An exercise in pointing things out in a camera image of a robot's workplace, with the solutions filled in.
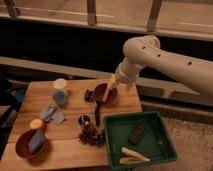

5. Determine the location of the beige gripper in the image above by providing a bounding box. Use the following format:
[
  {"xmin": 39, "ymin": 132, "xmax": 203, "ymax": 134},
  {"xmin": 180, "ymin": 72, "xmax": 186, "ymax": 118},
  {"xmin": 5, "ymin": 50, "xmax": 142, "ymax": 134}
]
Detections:
[{"xmin": 107, "ymin": 68, "xmax": 133, "ymax": 91}]

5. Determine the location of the white plastic cup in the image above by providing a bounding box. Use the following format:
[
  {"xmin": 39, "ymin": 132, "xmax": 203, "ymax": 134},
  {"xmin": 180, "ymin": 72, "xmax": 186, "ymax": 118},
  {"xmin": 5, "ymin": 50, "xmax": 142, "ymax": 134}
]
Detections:
[{"xmin": 53, "ymin": 78, "xmax": 67, "ymax": 92}]

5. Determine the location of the blue plastic cup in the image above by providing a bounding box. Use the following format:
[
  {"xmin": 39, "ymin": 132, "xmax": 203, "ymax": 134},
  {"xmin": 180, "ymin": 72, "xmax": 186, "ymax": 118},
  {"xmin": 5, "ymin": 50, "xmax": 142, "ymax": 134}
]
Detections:
[{"xmin": 53, "ymin": 91, "xmax": 67, "ymax": 108}]

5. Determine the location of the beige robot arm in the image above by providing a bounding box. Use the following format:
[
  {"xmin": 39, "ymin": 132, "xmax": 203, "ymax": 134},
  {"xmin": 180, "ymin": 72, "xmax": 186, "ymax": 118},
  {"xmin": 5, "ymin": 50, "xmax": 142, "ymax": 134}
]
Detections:
[{"xmin": 111, "ymin": 35, "xmax": 213, "ymax": 99}]

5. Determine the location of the orange carrot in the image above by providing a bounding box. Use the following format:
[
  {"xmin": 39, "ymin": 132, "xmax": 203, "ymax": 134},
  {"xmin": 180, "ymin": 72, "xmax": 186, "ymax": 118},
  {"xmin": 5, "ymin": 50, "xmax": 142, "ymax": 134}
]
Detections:
[{"xmin": 102, "ymin": 88, "xmax": 111, "ymax": 103}]

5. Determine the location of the dark red bowl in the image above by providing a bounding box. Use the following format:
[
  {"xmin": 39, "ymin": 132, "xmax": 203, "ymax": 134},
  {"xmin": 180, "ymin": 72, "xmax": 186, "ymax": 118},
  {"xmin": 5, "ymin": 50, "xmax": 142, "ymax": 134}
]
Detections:
[{"xmin": 94, "ymin": 83, "xmax": 118, "ymax": 104}]

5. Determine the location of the small black toy upper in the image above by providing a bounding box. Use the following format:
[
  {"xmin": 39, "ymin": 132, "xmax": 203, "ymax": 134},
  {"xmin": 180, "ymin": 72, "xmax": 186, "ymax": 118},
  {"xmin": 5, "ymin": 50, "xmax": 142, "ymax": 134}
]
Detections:
[{"xmin": 84, "ymin": 90, "xmax": 95, "ymax": 102}]

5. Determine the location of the small black toy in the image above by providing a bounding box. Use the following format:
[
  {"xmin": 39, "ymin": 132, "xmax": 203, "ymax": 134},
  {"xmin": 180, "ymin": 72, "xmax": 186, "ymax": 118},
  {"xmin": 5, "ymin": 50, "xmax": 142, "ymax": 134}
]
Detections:
[
  {"xmin": 84, "ymin": 90, "xmax": 95, "ymax": 102},
  {"xmin": 78, "ymin": 115, "xmax": 90, "ymax": 126}
]

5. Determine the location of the small black toy lower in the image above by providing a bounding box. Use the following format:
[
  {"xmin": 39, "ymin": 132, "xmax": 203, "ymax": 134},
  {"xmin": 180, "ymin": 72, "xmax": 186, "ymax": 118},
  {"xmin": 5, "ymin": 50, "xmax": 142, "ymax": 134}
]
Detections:
[{"xmin": 78, "ymin": 115, "xmax": 90, "ymax": 126}]

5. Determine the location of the brown sponge block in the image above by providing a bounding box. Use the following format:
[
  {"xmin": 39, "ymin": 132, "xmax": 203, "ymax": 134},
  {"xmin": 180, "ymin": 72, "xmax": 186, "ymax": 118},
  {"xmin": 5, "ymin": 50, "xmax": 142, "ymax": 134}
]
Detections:
[{"xmin": 128, "ymin": 124, "xmax": 145, "ymax": 145}]

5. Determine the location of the brown grape cluster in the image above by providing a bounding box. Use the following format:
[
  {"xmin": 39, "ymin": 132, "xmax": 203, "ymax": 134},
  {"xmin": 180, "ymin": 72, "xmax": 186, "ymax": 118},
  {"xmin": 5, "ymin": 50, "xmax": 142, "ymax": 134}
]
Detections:
[{"xmin": 79, "ymin": 127, "xmax": 105, "ymax": 147}]

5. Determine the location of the green plastic tray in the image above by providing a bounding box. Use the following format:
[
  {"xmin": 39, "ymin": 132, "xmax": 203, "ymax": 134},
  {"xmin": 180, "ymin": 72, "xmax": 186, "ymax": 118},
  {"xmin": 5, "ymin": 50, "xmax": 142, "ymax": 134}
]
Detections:
[{"xmin": 104, "ymin": 111, "xmax": 177, "ymax": 170}]

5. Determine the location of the yellow banana piece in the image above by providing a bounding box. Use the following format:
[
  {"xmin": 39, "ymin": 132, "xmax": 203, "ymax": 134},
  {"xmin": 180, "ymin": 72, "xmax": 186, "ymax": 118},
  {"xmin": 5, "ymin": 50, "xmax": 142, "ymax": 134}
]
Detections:
[{"xmin": 119, "ymin": 157, "xmax": 143, "ymax": 165}]

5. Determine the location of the light blue cloth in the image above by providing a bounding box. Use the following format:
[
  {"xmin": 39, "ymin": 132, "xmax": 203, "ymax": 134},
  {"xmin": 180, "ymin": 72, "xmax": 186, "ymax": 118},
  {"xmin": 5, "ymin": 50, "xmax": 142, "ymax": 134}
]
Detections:
[{"xmin": 39, "ymin": 105, "xmax": 65, "ymax": 125}]

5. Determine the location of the orange fruit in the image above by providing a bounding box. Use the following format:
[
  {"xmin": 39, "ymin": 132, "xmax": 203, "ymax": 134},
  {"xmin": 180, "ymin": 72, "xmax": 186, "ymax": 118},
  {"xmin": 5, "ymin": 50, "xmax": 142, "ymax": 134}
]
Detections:
[{"xmin": 29, "ymin": 119, "xmax": 45, "ymax": 130}]

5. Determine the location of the blue sponge in bowl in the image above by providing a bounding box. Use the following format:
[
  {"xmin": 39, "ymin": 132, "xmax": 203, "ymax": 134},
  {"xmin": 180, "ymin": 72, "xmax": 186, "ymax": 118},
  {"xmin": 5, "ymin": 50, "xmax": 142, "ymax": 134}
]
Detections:
[{"xmin": 28, "ymin": 130, "xmax": 45, "ymax": 154}]

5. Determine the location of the red bowl left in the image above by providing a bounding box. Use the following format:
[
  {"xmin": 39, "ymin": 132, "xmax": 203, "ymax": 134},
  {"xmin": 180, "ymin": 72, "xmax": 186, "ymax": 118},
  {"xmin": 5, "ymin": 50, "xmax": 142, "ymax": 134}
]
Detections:
[{"xmin": 15, "ymin": 130, "xmax": 46, "ymax": 160}]

